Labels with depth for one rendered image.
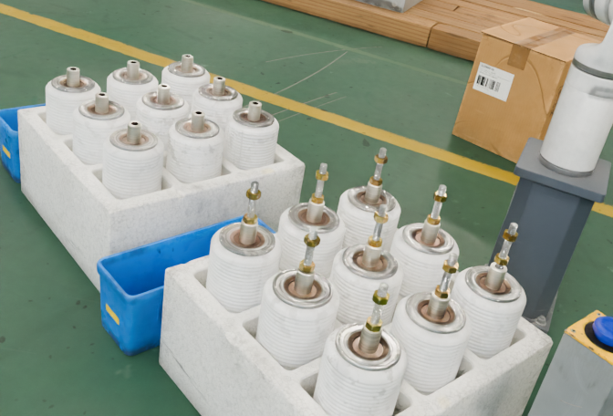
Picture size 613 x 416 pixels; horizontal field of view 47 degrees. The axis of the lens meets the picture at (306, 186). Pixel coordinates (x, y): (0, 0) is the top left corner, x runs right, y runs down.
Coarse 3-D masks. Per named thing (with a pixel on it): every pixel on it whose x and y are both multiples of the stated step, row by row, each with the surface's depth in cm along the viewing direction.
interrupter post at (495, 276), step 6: (492, 264) 94; (492, 270) 93; (498, 270) 93; (504, 270) 93; (486, 276) 95; (492, 276) 94; (498, 276) 93; (486, 282) 95; (492, 282) 94; (498, 282) 94; (492, 288) 94; (498, 288) 94
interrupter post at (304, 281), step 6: (300, 270) 86; (300, 276) 86; (306, 276) 86; (312, 276) 86; (300, 282) 86; (306, 282) 86; (312, 282) 87; (294, 288) 88; (300, 288) 87; (306, 288) 87; (300, 294) 87; (306, 294) 87
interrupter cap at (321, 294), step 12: (276, 276) 89; (288, 276) 89; (324, 276) 90; (276, 288) 87; (288, 288) 88; (312, 288) 88; (324, 288) 88; (288, 300) 85; (300, 300) 86; (312, 300) 86; (324, 300) 86
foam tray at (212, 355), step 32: (192, 288) 96; (192, 320) 96; (224, 320) 92; (256, 320) 94; (160, 352) 106; (192, 352) 98; (224, 352) 91; (256, 352) 87; (512, 352) 95; (544, 352) 98; (192, 384) 100; (224, 384) 93; (256, 384) 86; (288, 384) 84; (448, 384) 88; (480, 384) 89; (512, 384) 96
